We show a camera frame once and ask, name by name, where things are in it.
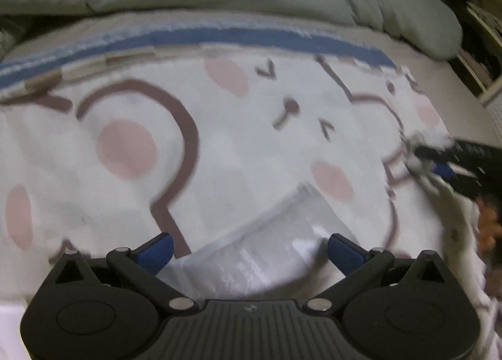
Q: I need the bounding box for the grey packet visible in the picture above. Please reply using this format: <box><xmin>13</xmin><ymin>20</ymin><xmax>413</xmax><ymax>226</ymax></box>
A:
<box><xmin>158</xmin><ymin>184</ymin><xmax>356</xmax><ymax>301</ymax></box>

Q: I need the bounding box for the right hand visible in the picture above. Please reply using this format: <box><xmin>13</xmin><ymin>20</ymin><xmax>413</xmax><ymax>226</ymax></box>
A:
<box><xmin>475</xmin><ymin>197</ymin><xmax>501</xmax><ymax>268</ymax></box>

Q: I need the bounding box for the wooden bedside shelf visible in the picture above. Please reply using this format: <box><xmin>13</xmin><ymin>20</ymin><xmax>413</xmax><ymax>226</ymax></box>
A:
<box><xmin>442</xmin><ymin>0</ymin><xmax>501</xmax><ymax>106</ymax></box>

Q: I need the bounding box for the cartoon print blanket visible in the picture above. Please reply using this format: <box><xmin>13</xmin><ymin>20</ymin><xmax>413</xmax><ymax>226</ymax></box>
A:
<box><xmin>1</xmin><ymin>22</ymin><xmax>501</xmax><ymax>359</ymax></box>

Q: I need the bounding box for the white fluffy mesh puff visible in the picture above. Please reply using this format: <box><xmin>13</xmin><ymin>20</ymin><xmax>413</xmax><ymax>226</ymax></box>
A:
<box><xmin>404</xmin><ymin>130</ymin><xmax>455</xmax><ymax>183</ymax></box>

